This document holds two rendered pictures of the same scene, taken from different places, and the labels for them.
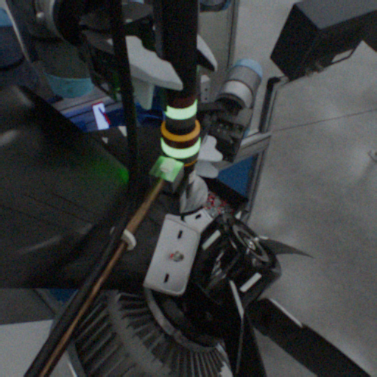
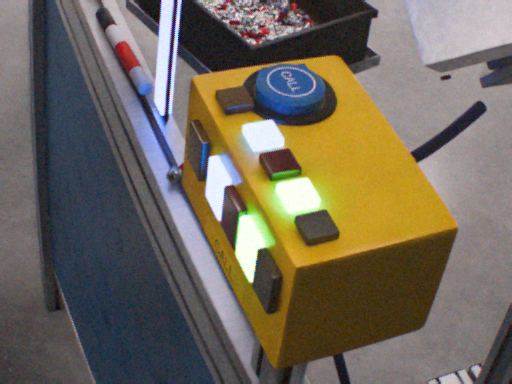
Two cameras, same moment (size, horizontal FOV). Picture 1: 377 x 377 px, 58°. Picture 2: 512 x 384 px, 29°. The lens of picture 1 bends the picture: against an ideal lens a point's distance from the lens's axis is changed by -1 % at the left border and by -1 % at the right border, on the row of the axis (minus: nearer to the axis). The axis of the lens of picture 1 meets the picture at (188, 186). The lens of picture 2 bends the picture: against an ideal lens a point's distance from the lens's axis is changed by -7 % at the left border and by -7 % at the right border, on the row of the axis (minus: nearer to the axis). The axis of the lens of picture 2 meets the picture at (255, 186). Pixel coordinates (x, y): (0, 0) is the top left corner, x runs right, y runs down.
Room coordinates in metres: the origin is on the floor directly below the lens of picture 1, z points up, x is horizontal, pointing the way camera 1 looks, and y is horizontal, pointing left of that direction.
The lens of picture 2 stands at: (0.44, 0.89, 1.44)
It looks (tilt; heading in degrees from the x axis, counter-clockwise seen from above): 43 degrees down; 275
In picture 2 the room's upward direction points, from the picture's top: 8 degrees clockwise
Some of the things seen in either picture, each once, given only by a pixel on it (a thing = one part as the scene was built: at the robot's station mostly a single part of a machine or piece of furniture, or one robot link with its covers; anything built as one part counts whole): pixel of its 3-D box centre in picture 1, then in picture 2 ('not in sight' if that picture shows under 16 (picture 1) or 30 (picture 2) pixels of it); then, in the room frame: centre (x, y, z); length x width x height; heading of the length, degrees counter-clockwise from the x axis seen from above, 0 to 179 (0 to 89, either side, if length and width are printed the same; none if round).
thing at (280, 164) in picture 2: not in sight; (280, 164); (0.46, 0.47, 1.08); 0.02 x 0.02 x 0.01; 32
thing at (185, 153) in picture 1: (180, 140); not in sight; (0.29, 0.01, 1.36); 0.04 x 0.04 x 0.01
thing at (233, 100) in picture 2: not in sight; (234, 100); (0.49, 0.43, 1.08); 0.02 x 0.02 x 0.01; 32
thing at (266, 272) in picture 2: not in sight; (266, 281); (0.46, 0.53, 1.04); 0.02 x 0.01 x 0.03; 122
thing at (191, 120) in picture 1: (180, 113); not in sight; (0.29, 0.01, 1.40); 0.03 x 0.03 x 0.01
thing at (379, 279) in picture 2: not in sight; (308, 212); (0.44, 0.45, 1.02); 0.16 x 0.10 x 0.11; 122
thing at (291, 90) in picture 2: not in sight; (290, 90); (0.47, 0.41, 1.08); 0.04 x 0.04 x 0.02
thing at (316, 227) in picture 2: not in sight; (316, 227); (0.44, 0.52, 1.08); 0.02 x 0.02 x 0.01; 32
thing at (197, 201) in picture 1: (178, 177); not in sight; (0.28, 0.01, 1.31); 0.09 x 0.07 x 0.10; 157
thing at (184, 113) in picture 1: (180, 104); not in sight; (0.29, 0.01, 1.41); 0.03 x 0.03 x 0.01
